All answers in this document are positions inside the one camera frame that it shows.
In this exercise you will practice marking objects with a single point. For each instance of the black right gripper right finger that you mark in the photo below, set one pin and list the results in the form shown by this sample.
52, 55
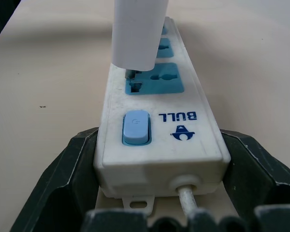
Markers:
256, 169

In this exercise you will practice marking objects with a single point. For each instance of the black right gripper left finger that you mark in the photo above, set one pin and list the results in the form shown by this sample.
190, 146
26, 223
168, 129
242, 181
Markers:
62, 169

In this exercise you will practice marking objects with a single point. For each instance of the white power strip blue sockets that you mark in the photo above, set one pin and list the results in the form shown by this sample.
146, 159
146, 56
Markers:
159, 135

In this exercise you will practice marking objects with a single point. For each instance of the white charger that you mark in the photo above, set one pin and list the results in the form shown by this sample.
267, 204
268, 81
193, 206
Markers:
135, 33

